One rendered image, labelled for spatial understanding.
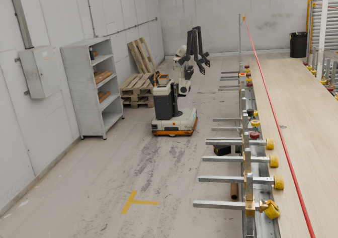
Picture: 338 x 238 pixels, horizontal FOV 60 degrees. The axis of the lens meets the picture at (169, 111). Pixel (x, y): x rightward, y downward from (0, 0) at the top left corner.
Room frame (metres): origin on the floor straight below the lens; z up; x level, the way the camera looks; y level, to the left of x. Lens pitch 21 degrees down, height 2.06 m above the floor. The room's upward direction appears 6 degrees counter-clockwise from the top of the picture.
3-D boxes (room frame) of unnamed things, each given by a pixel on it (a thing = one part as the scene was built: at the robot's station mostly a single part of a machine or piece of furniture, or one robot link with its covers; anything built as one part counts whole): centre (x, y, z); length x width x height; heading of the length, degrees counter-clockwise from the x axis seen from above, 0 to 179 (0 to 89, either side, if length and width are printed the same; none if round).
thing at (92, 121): (4.85, 1.19, 0.78); 0.90 x 0.45 x 1.55; 166
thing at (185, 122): (4.48, -0.08, 0.16); 0.67 x 0.64 x 0.25; 76
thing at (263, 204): (1.28, -0.48, 0.95); 0.10 x 0.04 x 0.10; 76
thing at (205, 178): (1.56, -0.39, 0.95); 0.50 x 0.04 x 0.04; 76
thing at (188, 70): (4.40, -0.36, 0.99); 0.28 x 0.16 x 0.22; 166
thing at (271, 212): (1.27, -0.50, 0.93); 0.09 x 0.08 x 0.09; 76
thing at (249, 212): (1.32, -0.39, 0.95); 0.14 x 0.06 x 0.05; 166
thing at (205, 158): (1.80, -0.45, 0.95); 0.50 x 0.04 x 0.04; 76
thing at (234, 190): (2.67, -0.62, 0.04); 0.30 x 0.08 x 0.08; 166
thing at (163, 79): (4.51, 0.03, 0.87); 0.23 x 0.15 x 0.11; 166
